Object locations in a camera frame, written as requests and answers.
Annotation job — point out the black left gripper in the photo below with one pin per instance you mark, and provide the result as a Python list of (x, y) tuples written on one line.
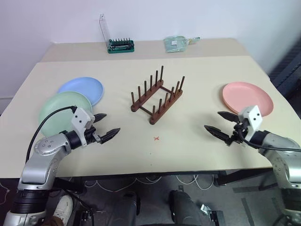
[(90, 136)]

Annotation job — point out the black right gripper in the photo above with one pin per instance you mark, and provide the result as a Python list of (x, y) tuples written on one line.
[(238, 135)]

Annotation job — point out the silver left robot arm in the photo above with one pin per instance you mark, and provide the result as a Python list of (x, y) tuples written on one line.
[(44, 146)]

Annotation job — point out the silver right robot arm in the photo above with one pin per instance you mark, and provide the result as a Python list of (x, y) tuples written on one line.
[(278, 143)]

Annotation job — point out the brown wooden dish rack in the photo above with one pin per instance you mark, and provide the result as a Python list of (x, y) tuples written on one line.
[(164, 110)]

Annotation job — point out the pink red plate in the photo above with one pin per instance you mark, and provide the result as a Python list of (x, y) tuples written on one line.
[(244, 94)]

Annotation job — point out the blue plate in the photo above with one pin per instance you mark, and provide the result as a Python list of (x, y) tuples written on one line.
[(87, 87)]

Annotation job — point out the green plate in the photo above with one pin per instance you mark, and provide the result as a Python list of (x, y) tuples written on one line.
[(58, 101)]

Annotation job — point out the green screwdriver bit set case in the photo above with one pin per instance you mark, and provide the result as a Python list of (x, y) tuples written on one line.
[(121, 47)]

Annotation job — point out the dark ribbed radiator panel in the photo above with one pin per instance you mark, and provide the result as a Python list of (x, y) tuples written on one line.
[(289, 70)]

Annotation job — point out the dark rounded shape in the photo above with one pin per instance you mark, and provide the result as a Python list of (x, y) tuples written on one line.
[(185, 209)]

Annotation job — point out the white shoe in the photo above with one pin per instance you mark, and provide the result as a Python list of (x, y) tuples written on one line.
[(62, 208)]

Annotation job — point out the light green packaged item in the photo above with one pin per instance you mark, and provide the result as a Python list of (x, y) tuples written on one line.
[(175, 43)]

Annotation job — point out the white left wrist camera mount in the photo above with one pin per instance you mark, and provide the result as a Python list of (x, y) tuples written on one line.
[(79, 117)]

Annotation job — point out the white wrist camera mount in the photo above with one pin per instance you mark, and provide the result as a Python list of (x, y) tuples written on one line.
[(79, 117), (252, 116)]

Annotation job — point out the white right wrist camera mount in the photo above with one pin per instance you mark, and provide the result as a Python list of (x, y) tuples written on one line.
[(252, 116)]

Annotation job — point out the black table frame bar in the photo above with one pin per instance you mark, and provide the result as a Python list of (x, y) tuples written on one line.
[(70, 184), (244, 175)]

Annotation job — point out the black metal caster bracket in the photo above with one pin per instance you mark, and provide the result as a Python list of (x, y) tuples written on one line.
[(215, 216), (84, 217)]

